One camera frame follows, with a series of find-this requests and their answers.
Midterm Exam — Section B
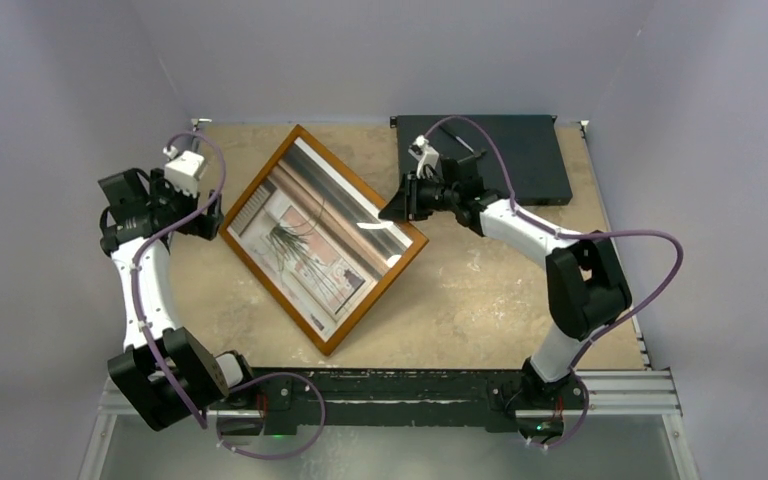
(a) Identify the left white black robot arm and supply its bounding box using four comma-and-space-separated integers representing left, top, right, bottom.
99, 165, 258, 431

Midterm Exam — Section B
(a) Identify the glossy plant photo print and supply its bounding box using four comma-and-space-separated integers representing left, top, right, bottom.
228, 136, 416, 338

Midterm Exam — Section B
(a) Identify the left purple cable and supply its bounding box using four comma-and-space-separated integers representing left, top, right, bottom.
129, 131, 327, 461

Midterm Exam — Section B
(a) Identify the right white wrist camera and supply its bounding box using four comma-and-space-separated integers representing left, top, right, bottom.
408, 135, 440, 179

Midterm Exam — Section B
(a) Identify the dark flat equipment case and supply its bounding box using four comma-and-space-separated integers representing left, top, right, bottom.
390, 114, 573, 207

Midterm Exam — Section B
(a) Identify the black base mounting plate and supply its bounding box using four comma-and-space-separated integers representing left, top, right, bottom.
211, 367, 586, 435

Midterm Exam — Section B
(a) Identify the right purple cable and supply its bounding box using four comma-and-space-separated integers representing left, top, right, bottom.
423, 116, 685, 452

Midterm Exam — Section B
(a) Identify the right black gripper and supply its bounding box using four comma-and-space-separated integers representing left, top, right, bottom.
381, 172, 459, 223

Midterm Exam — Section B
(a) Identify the brown wooden picture frame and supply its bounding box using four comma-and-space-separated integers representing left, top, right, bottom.
218, 123, 430, 358

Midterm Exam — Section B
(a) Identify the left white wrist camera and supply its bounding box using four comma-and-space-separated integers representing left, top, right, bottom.
163, 146, 207, 198

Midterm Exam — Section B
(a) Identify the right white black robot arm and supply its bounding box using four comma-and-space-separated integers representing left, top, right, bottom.
378, 156, 632, 407

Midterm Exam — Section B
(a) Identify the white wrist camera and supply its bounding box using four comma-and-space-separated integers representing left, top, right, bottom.
163, 146, 207, 198
408, 135, 440, 179

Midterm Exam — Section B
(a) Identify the purple cable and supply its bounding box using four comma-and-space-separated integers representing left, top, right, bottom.
423, 116, 685, 452
129, 131, 327, 461

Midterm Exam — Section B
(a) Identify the small black handled hammer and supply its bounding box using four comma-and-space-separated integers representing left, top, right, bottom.
438, 124, 486, 159

